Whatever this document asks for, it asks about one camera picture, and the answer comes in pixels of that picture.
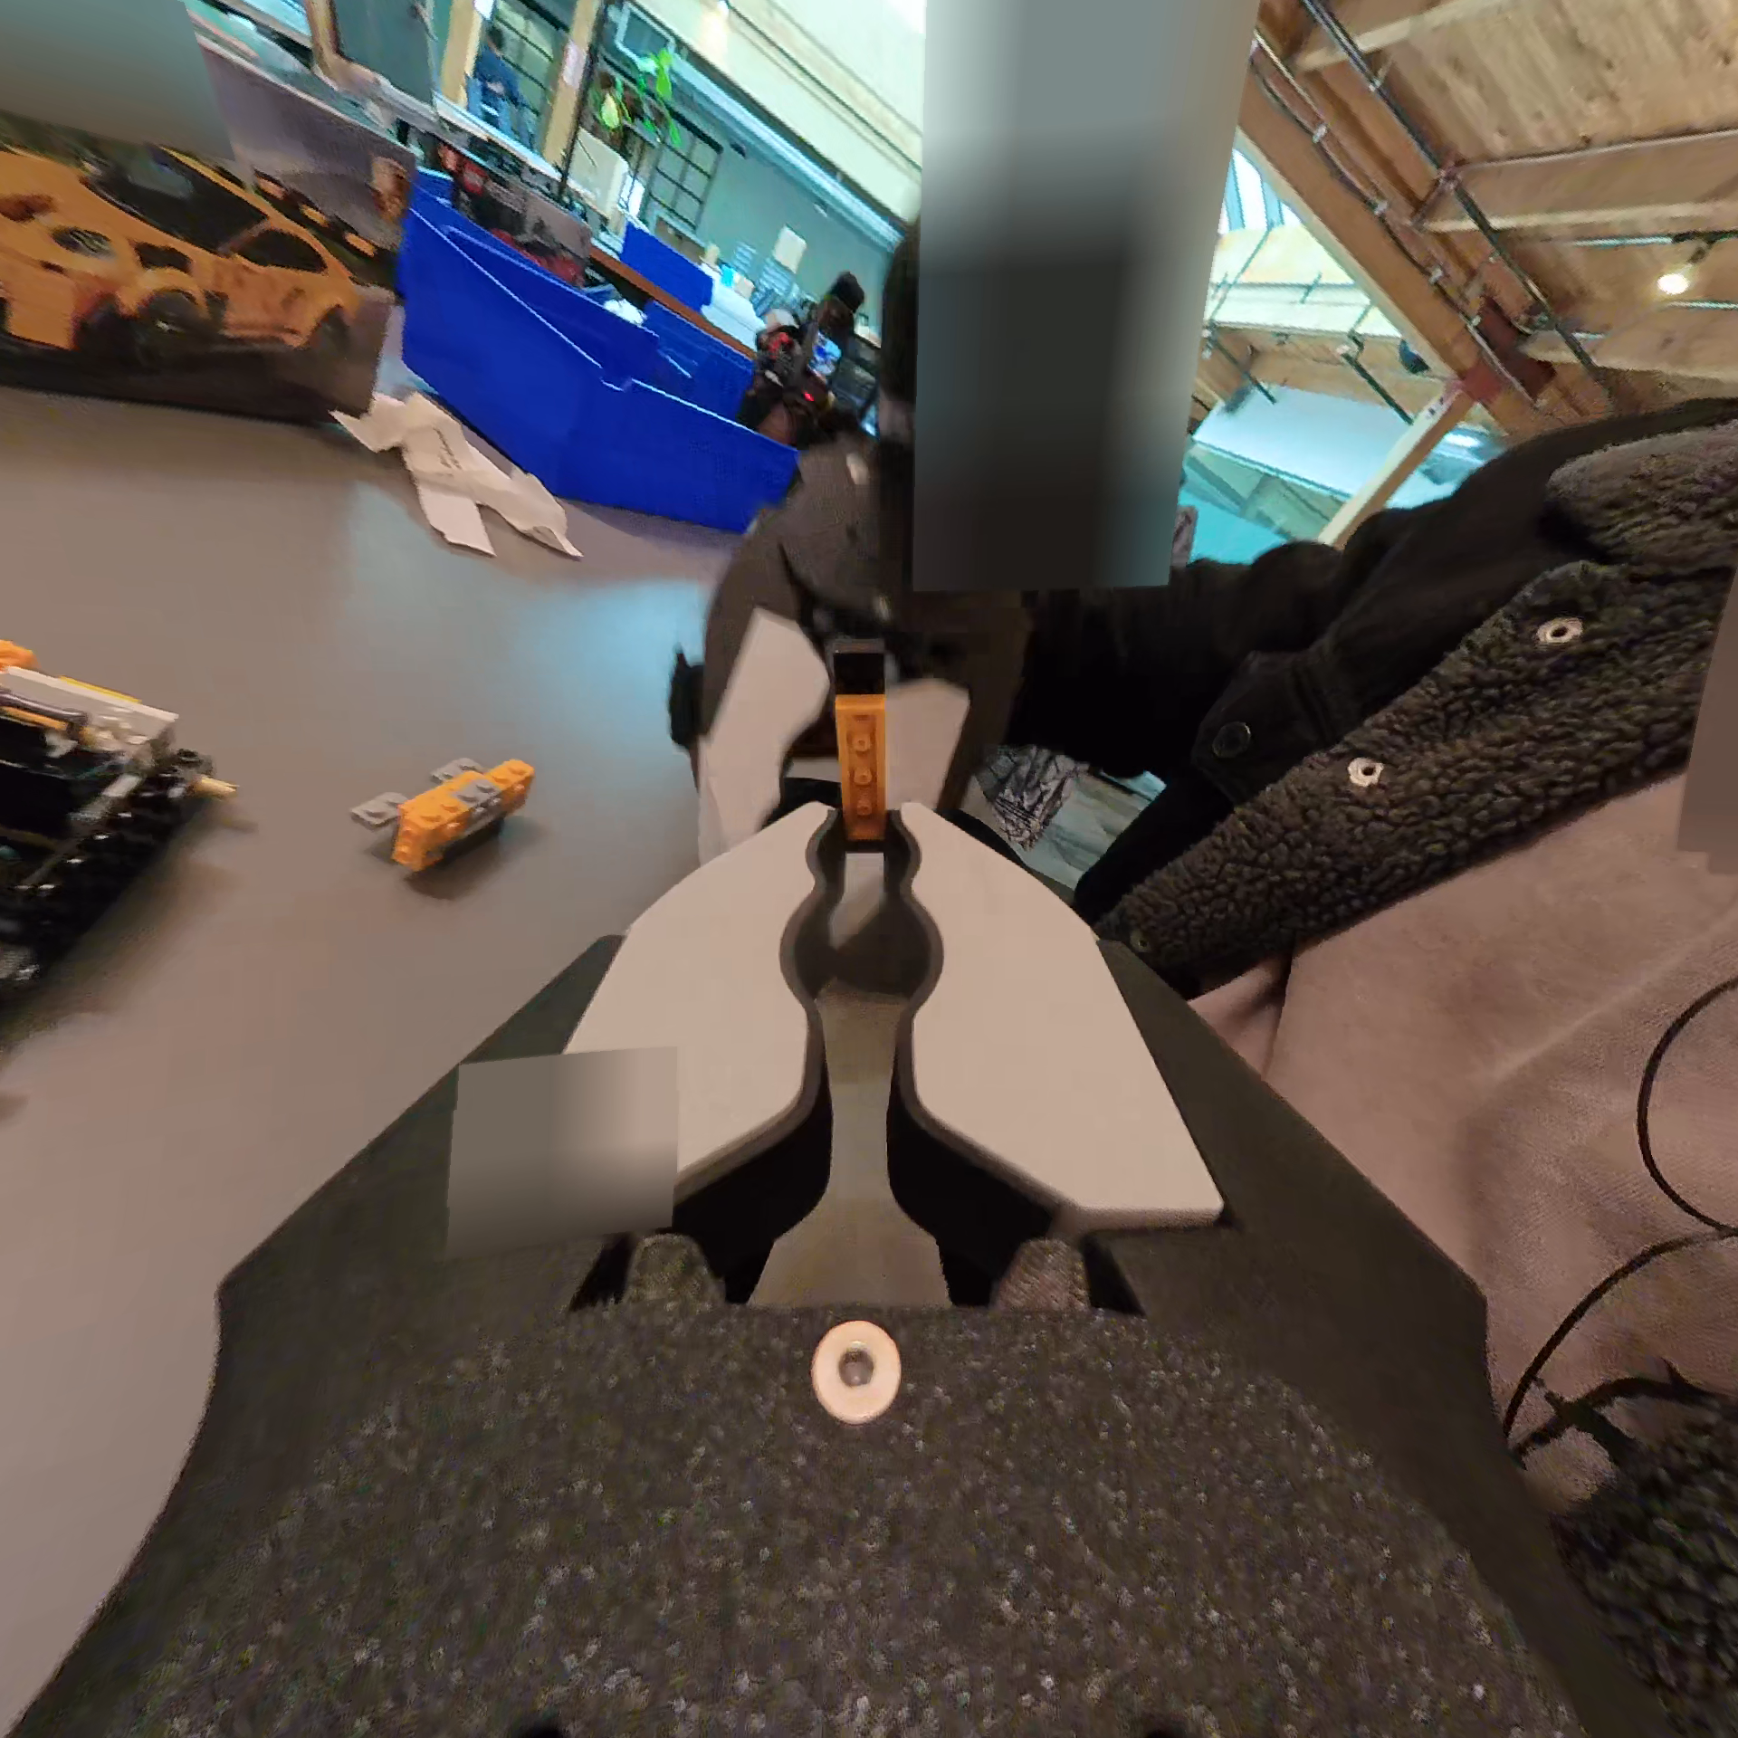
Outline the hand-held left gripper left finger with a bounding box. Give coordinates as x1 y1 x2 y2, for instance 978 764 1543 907
564 800 837 1303

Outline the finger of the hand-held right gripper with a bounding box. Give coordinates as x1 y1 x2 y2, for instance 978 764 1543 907
696 605 837 863
879 677 976 820

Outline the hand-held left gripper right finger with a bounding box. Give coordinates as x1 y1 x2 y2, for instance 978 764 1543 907
887 803 1227 1303

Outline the narrow orange toy plate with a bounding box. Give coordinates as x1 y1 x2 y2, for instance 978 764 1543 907
834 694 888 846

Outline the orange grey brick assembly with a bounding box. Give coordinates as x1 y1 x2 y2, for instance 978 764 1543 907
351 758 539 873

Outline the black red toy car chassis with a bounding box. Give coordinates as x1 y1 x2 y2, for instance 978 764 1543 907
0 638 241 1000

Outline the person's right forearm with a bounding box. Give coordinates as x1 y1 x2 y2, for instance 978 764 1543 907
971 543 1359 790

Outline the black red equipment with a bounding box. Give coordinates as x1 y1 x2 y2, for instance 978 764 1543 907
740 270 882 446

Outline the blue plastic bin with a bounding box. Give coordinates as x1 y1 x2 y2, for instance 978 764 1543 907
397 169 801 533
618 222 719 316

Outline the crumpled white paper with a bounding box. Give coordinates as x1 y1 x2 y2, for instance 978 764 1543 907
333 392 584 560

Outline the black toy set box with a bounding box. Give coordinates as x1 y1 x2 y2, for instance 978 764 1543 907
0 81 416 426

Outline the black cord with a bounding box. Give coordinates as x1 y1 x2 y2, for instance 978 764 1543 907
1500 977 1738 1470

